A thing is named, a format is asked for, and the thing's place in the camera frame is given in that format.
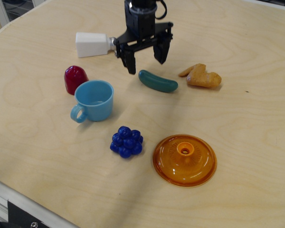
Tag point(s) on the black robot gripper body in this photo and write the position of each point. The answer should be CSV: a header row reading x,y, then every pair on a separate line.
x,y
142,31

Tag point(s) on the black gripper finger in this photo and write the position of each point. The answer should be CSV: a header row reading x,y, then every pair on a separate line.
x,y
129,62
161,49

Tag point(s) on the green toy cucumber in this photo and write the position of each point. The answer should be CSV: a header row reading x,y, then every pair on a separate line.
x,y
156,82

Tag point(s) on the light blue plastic cup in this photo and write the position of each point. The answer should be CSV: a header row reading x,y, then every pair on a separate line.
x,y
94,101

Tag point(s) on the white salt shaker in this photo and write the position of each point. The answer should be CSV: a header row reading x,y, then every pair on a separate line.
x,y
93,44

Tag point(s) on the toy fried chicken wing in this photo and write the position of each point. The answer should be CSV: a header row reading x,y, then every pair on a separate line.
x,y
197,75

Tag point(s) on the dark red toy dome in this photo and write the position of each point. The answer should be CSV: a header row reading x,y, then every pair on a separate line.
x,y
74,76

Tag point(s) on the blue toy grape bunch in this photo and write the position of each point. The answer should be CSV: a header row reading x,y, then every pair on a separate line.
x,y
127,142

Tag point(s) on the orange transparent pot lid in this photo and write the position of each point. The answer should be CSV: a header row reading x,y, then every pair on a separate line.
x,y
184,160

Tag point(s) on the aluminium table frame rail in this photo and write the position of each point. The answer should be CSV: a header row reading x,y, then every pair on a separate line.
x,y
48,217

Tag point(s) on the black corner bracket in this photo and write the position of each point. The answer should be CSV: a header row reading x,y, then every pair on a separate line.
x,y
22,219

